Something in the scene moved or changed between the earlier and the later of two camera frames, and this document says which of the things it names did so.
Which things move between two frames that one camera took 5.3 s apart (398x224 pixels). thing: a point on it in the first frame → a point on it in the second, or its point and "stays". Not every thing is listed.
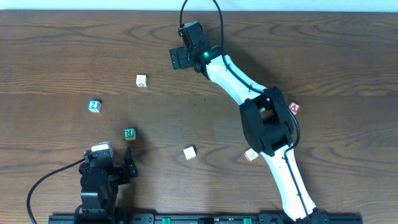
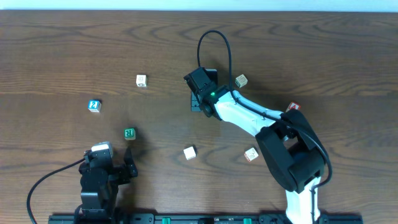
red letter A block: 294,107 stays
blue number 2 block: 94,106 stays
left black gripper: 125,171 stays
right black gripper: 178,58 → 195,101
